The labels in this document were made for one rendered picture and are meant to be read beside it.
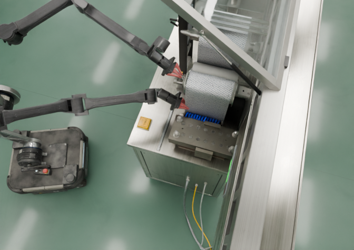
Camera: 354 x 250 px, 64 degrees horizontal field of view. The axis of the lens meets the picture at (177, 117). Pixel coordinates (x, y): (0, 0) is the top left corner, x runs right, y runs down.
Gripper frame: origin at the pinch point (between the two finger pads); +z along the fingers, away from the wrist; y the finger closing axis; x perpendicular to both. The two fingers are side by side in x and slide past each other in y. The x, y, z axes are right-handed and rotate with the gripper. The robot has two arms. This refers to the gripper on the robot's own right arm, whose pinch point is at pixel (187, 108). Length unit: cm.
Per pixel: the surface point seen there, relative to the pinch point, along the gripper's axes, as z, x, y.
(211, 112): 10.7, 9.3, 0.3
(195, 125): 8.0, 0.1, 7.5
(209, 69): -2.3, 17.8, -17.8
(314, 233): 156, -33, 29
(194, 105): 0.6, 6.8, 0.3
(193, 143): 9.3, 0.9, 19.1
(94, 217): 1, -123, 70
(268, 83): -3, 70, 14
